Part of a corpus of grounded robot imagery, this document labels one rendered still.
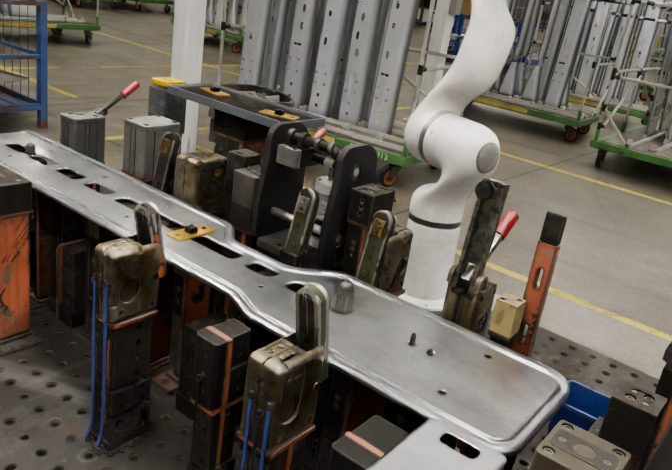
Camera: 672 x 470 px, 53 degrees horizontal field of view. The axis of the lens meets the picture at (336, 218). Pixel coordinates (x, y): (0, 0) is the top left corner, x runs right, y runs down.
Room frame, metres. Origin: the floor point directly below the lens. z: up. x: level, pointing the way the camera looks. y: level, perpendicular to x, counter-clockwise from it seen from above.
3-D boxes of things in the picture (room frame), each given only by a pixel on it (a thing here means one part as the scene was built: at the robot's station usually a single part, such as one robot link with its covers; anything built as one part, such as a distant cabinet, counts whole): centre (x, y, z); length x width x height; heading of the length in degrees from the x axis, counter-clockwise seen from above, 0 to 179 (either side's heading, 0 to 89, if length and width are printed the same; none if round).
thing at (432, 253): (1.45, -0.22, 0.89); 0.19 x 0.19 x 0.18
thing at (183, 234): (1.10, 0.25, 1.01); 0.08 x 0.04 x 0.01; 145
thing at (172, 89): (1.51, 0.24, 1.16); 0.37 x 0.14 x 0.02; 55
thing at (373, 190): (1.15, -0.06, 0.91); 0.07 x 0.05 x 0.42; 145
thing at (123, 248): (0.92, 0.30, 0.87); 0.12 x 0.09 x 0.35; 145
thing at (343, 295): (0.91, -0.03, 1.02); 0.03 x 0.03 x 0.07
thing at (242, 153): (1.33, 0.20, 0.90); 0.05 x 0.05 x 0.40; 55
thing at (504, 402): (1.11, 0.27, 1.00); 1.38 x 0.22 x 0.02; 55
